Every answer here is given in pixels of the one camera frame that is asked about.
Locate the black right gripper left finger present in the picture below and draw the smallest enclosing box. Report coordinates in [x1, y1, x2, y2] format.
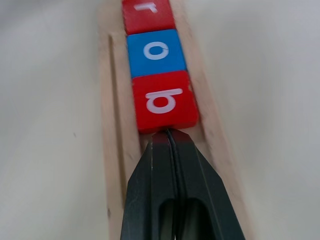
[119, 132, 179, 240]

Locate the red letter block b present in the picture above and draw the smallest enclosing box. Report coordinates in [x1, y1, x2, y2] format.
[131, 70, 200, 134]

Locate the blue letter block o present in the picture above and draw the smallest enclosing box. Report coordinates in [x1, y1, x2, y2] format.
[125, 28, 188, 78]

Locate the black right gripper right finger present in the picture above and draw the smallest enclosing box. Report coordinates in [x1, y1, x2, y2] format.
[166, 129, 247, 240]

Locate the wooden letter tray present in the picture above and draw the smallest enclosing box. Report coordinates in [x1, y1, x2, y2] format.
[96, 0, 253, 240]

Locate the red letter block r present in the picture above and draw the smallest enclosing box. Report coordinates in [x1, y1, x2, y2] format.
[121, 0, 175, 36]

